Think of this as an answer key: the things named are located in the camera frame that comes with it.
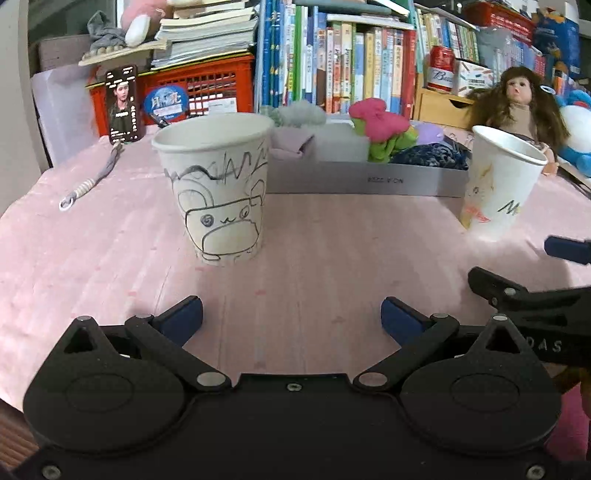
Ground pink and green plush flower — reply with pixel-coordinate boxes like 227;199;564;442
348;98;419;163

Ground grey striped lanyard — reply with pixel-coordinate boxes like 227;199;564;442
59;141;124;212

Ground row of colourful books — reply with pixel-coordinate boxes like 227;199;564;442
254;0;546;118

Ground red plastic basket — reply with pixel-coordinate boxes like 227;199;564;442
462;0;536;34

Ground purple fluffy plush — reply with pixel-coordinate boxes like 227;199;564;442
413;122;446;147

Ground black metal wire object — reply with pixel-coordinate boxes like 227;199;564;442
150;111;185;129

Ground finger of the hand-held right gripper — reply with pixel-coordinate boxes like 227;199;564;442
544;235;591;266
468;267;533;311

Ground red beverage can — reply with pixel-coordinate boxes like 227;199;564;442
426;45;457;92

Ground doll with brown hair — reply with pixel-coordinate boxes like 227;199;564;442
466;66;571;176

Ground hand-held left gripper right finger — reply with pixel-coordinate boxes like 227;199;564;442
352;295;533;394

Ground white printed carton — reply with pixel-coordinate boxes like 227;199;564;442
452;59;495;97

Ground white foam block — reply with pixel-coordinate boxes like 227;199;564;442
302;122;370;163

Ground wooden drawer box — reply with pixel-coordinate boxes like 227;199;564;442
412;85;478;123

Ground round blue badge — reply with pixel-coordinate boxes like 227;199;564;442
144;88;190;123

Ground pale pink towel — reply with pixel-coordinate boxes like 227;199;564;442
269;126;317;162

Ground smartphone with lit screen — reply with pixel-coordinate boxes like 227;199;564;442
105;64;143;144

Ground grey shallow cardboard box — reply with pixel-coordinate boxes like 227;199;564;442
267;117;472;198

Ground tan beaded mat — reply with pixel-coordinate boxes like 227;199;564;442
78;39;169;66

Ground paper cup with bear drawing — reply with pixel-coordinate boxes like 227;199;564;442
151;113;275;266

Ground red plastic crate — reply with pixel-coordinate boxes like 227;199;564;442
88;53;256;137

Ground dull mauve storage box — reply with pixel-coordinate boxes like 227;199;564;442
37;34;99;72

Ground pink and white plush toy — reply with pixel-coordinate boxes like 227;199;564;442
121;0;176;47

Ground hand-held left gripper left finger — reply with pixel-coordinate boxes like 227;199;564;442
60;295;232;394

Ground navy floral pouch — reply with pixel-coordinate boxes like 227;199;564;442
388;143;471;171

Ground blue printed carton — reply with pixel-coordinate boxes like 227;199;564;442
533;9;583;81

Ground stack of books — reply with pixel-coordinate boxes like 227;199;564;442
151;0;259;70

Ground paper cup with yellow drawing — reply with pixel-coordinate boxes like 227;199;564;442
460;124;549;243

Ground blue and white plush toy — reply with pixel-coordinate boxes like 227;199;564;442
554;88;591;178

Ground pink striped tablecloth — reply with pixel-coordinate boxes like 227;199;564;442
0;120;591;457

